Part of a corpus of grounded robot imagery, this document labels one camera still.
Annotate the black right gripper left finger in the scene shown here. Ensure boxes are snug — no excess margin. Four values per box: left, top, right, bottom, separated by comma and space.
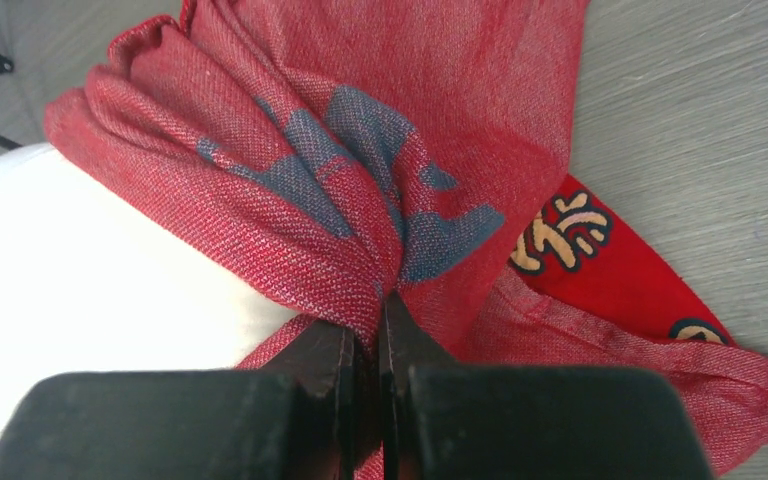
0, 321, 357, 480

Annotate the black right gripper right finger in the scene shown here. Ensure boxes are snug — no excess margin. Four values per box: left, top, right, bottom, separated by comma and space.
378, 294, 714, 479

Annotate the red patterned pillowcase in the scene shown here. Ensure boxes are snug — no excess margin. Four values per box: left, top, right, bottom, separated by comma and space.
45, 1, 768, 474

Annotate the white pillow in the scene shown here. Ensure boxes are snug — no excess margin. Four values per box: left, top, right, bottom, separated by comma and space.
0, 144, 294, 435

